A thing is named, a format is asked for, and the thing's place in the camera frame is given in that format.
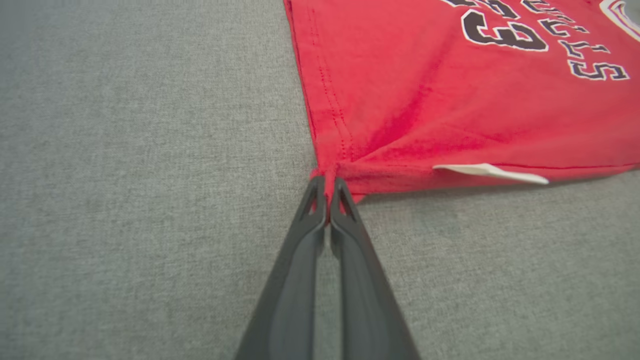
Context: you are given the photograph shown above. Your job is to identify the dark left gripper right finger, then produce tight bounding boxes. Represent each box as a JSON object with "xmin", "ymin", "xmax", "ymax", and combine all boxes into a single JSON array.
[{"xmin": 328, "ymin": 177, "xmax": 422, "ymax": 360}]

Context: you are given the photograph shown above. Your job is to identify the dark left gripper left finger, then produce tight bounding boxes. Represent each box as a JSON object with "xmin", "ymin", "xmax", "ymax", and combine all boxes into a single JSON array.
[{"xmin": 234, "ymin": 175, "xmax": 329, "ymax": 360}]

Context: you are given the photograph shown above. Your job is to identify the red Bulls 23 shorts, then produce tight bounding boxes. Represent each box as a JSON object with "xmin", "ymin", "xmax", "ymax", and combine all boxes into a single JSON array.
[{"xmin": 282, "ymin": 0, "xmax": 640, "ymax": 204}]

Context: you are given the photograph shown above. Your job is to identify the grey fabric sofa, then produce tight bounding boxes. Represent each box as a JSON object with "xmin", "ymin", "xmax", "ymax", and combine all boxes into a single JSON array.
[{"xmin": 0, "ymin": 0, "xmax": 640, "ymax": 360}]

